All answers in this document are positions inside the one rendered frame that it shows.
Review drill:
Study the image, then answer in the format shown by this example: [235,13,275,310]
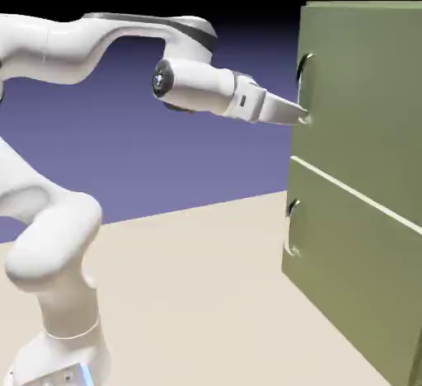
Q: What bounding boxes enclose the curved metal door handle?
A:
[284,199,302,257]
[295,52,315,125]

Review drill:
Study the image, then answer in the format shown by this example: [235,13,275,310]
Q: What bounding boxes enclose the olive green cabinet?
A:
[281,0,422,386]

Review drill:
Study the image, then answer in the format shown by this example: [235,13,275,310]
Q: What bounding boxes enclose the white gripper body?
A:
[257,91,309,126]

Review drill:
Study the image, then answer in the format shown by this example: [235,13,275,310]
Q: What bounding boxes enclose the green cabinet door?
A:
[281,158,422,386]
[291,5,422,224]

